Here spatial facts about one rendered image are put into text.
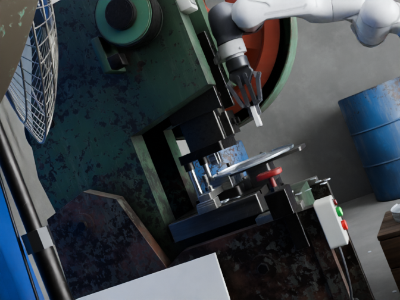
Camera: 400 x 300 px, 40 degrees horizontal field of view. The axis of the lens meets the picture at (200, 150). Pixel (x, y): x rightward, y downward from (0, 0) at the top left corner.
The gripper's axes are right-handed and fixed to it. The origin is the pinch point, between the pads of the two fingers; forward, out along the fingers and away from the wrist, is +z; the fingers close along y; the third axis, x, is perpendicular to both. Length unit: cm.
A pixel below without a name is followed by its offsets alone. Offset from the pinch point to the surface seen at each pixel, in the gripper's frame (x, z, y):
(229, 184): -6.9, 18.2, -14.7
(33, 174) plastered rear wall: 70, -15, -134
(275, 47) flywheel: 33.1, -23.1, 9.9
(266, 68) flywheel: 33.2, -16.9, 3.9
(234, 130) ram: -3.8, 2.1, -7.8
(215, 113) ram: -6.4, -5.0, -11.1
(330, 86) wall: 330, -13, 12
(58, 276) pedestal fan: -87, 19, -31
